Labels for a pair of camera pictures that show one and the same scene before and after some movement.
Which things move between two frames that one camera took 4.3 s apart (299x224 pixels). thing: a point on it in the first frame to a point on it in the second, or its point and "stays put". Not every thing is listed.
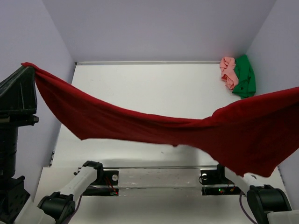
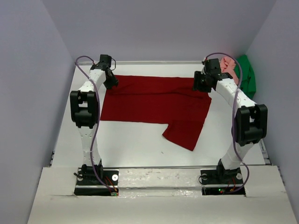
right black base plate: (218, 177) stays put
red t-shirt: (260, 135) to (164, 100)
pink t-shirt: (229, 74) stays put
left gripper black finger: (18, 92) to (105, 64)
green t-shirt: (245, 73) stays put
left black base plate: (109, 178) stays put
